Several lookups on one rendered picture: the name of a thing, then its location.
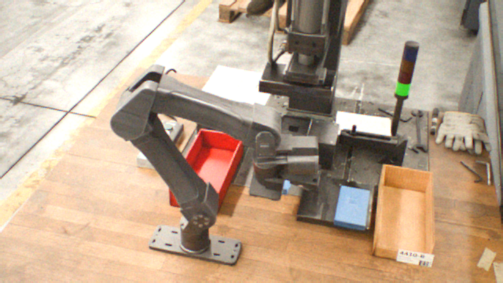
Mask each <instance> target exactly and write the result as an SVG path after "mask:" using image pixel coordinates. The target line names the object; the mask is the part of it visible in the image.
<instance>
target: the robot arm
mask: <svg viewBox="0 0 503 283"><path fill-rule="evenodd" d="M164 69H165V66H164V65H161V64H151V65H150V66H149V68H147V69H146V70H145V71H144V72H143V73H142V74H141V75H140V76H138V77H137V78H136V79H135V80H134V81H133V82H132V83H131V84H130V85H129V86H128V87H127V88H126V89H125V90H124V91H123V93H122V95H121V98H120V99H119V103H118V105H117V107H116V110H115V112H114V114H112V117H111V119H110V127H111V129H112V131H113V133H115V134H116V135H117V136H118V137H120V138H123V140H124V141H125V142H128V141H130V142H131V143H132V145H133V147H135V148H136V149H138V150H139V151H140V152H142V154H143V155H144V156H145V157H146V159H147V160H148V162H150V164H151V165H152V166H153V168H155V169H156V172H157V173H158V174H159V176H160V177H161V178H162V179H163V180H164V182H165V183H166V185H167V186H168V187H169V188H170V190H171V192H172V193H173V194H174V198H175V199H176V201H177V203H178V205H180V206H181V210H180V212H181V213H182V215H183V217H182V218H181V221H180V228H181V229H180V228H175V227H171V226H163V225H159V226H158V227H157V228H156V230H155V232H154V234H152V236H151V238H150V240H149V242H148V245H149V248H150V249H152V250H153V251H158V252H166V253H170V254H173V255H181V256H185V257H189V258H194V259H201V260H206V262H210V263H218V264H222V265H226V266H235V265H236V263H237V258H238V256H239V253H240V249H241V241H239V240H235V239H231V238H226V237H219V236H213V235H209V228H211V227H212V226H213V225H214V224H215V221H216V216H218V205H219V199H220V197H219V194H218V193H217V191H216V190H215V188H214V187H213V185H212V184H211V182H210V181H207V182H205V181H204V180H203V179H202V178H201V177H200V176H199V175H198V174H197V173H196V172H195V170H194V169H193V168H191V166H190V165H189V163H188V162H187V160H186V159H185V157H184V156H183V155H182V153H181V151H179V150H178V148H177V147H176V144H175V143H174V142H173V141H172V139H171V137H170V136H169V134H167V132H166V131H165V129H164V126H163V124H162V122H161V120H160V118H159V117H158V114H162V115H163V114H166V115H170V116H176V117H179V118H183V119H187V120H188V121H190V122H194V123H198V124H200V125H203V126H206V127H210V128H213V129H215V130H219V131H221V132H223V134H227V135H229V136H230V137H231V138H234V139H236V140H238V141H241V142H243V145H244V146H247V147H249V148H252V149H253V150H252V153H251V158H252V163H253V172H252V177H251V182H250V186H249V190H248V192H249V195H251V197H263V198H268V199H270V200H274V201H279V200H281V195H282V191H283V188H284V185H285V180H288V181H290V182H289V184H292V185H294V186H298V187H300V188H302V189H306V190H314V191H317V190H318V187H319V182H320V174H321V165H318V157H319V155H318V138H316V137H293V136H292V134H281V114H280V113H279V112H278V111H277V110H275V109H273V108H272V107H270V106H267V105H262V104H260V103H258V102H254V103H253V104H250V103H247V102H245V101H235V100H231V99H227V98H224V97H220V96H217V94H213V93H210V92H207V91H204V90H200V89H197V88H196V87H193V86H189V85H186V84H184V83H181V81H178V80H177V79H176V78H174V77H172V76H169V75H165V74H163V71H164ZM154 242H155V243H154ZM232 258H233V259H232Z"/></svg>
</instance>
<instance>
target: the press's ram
mask: <svg viewBox="0 0 503 283"><path fill-rule="evenodd" d="M331 39H332V38H329V39H328V41H329V42H328V43H327V46H326V48H325V55H324V56H323V57H322V58H318V55H315V54H311V53H299V52H293V54H292V55H291V57H290V60H289V62H288V63H287V64H282V63H274V64H270V63H269V61H268V62H267V64H266V65H265V67H264V69H263V73H262V74H261V76H260V78H259V92H260V93H265V94H276V95H277V96H282V97H293V98H298V99H305V100H310V101H321V102H326V103H331V101H332V96H333V91H334V88H335V85H336V73H337V72H335V71H329V70H326V68H323V65H324V62H325V57H326V54H327V51H328V47H329V43H330V42H331Z"/></svg>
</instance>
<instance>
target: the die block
mask: <svg viewBox="0 0 503 283"><path fill-rule="evenodd" d="M336 142H337V138H336ZM335 151H336V144H335V148H328V147H323V146H318V155H319V157H318V165H321V169H325V170H330V171H332V165H333V161H334V156H335Z"/></svg>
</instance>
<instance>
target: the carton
mask: <svg viewBox="0 0 503 283"><path fill-rule="evenodd" d="M433 247H434V212H433V178H432V172H428V171H423V170H417V169H412V168H408V167H398V166H392V165H387V164H384V165H383V170H382V175H381V178H380V181H379V187H378V196H377V205H376V222H375V231H374V241H373V256H376V257H380V258H385V259H393V260H396V261H401V262H405V263H413V264H418V265H422V266H427V267H431V265H432V262H433V259H434V255H432V254H431V252H432V249H433Z"/></svg>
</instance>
